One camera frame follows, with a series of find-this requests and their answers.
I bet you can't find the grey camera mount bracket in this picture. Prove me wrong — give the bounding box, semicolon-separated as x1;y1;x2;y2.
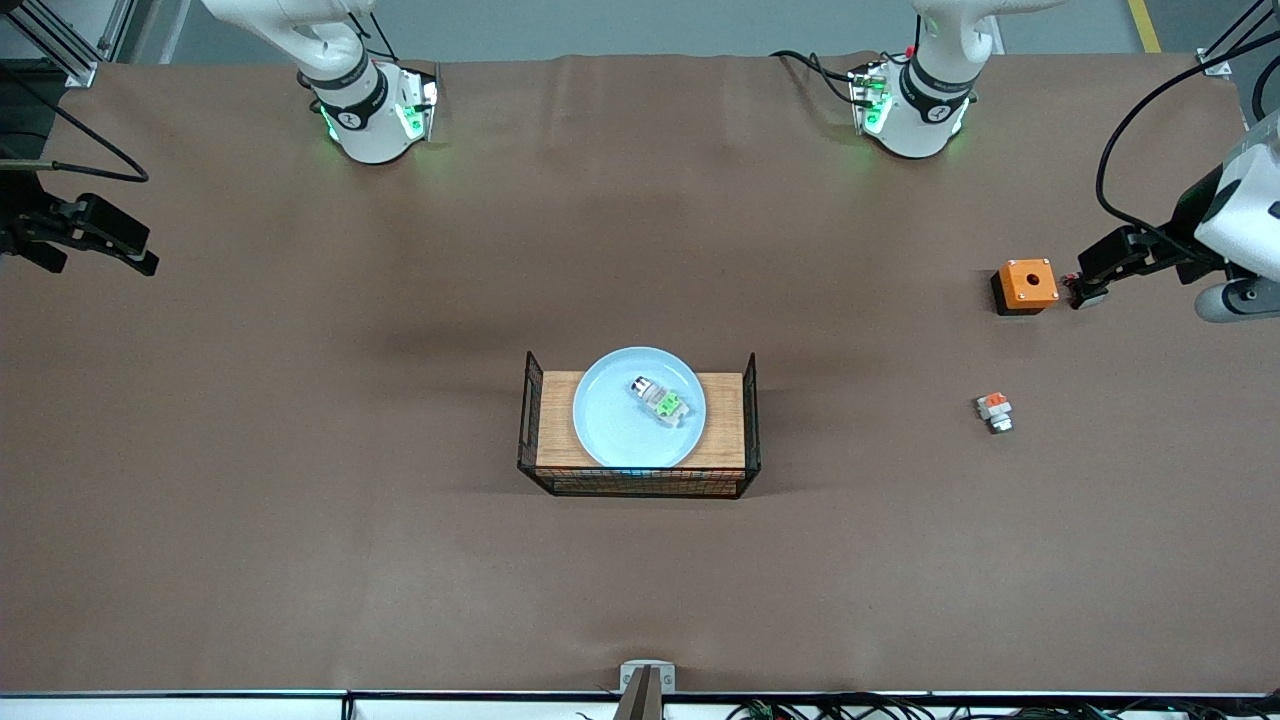
614;660;677;720

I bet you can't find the black base power cable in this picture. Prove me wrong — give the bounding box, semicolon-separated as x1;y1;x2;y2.
770;48;863;107

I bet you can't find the aluminium frame profile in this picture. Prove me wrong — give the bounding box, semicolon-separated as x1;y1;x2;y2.
18;0;138;89
1195;0;1280;79

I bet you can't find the brown table cover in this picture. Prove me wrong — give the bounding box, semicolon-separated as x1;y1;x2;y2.
0;52;1280;696

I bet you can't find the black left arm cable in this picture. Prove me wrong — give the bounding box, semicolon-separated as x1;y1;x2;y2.
1095;55;1280;257

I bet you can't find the orange button enclosure box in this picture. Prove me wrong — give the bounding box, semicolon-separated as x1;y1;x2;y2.
990;258;1060;317

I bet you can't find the light blue round plate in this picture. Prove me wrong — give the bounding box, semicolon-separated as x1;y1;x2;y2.
572;346;708;471

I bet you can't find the white table edge rail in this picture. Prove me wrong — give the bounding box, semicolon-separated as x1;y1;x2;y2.
0;690;1280;720

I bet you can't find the black wire basket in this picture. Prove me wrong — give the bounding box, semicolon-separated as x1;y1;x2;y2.
517;350;763;500

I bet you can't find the red push button green block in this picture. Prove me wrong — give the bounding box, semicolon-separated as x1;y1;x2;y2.
628;375;691;428

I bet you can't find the black push button actuator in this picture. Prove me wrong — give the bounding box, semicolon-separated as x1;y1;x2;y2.
1062;270;1109;311

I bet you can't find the wooden board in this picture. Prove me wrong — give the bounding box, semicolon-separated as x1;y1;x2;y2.
536;371;747;469

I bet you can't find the arm base connector panel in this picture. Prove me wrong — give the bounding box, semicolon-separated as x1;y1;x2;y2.
393;63;442;143
848;60;893;137

